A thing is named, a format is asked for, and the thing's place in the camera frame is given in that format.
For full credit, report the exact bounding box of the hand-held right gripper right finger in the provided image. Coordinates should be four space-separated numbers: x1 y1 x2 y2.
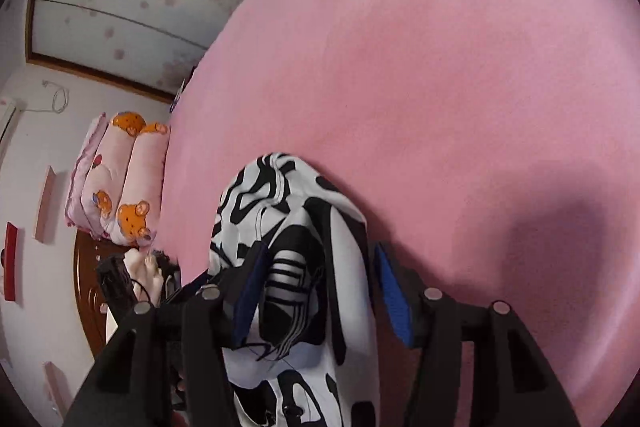
372 241 581 427

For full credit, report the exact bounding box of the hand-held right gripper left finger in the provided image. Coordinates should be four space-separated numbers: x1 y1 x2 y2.
65 242 274 427

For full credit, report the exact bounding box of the black and white printed jacket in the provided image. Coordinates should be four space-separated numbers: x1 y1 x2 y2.
207 152 382 427

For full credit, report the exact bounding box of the person's left hand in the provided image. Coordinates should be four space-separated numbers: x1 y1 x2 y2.
124 248 166 307

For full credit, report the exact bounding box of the wooden headboard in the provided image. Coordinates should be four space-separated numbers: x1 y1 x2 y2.
74 232 132 358

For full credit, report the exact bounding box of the pink bear print quilt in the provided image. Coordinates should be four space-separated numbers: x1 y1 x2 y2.
64 111 172 249

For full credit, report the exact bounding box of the white air conditioner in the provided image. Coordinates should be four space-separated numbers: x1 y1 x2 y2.
0 99 27 148

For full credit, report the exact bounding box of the pink bed blanket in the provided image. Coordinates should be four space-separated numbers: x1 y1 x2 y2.
160 0 640 427

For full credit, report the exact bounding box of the red wall plaque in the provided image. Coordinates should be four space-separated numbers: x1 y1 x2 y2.
2 222 25 306

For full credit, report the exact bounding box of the pink wall shelf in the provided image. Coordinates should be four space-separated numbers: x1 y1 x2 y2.
34 166 57 242
43 360 69 414

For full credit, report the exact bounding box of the white wall cable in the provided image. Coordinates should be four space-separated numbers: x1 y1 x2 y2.
42 79 69 114

